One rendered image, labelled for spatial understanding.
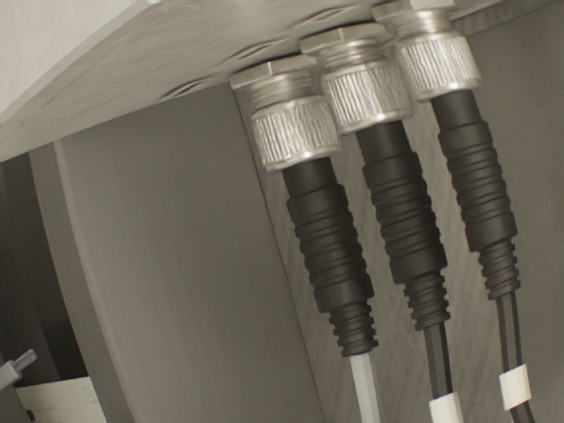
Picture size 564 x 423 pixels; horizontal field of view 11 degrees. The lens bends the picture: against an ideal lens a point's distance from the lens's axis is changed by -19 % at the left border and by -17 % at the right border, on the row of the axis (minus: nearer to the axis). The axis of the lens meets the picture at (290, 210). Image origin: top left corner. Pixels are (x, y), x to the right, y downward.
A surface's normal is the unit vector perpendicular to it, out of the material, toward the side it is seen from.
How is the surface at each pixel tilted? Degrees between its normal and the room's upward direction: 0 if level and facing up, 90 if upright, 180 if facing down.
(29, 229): 49
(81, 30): 90
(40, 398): 27
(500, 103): 90
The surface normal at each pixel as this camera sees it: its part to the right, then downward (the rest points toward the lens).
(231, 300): 0.39, -0.07
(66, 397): 0.29, -0.42
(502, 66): -0.88, 0.25
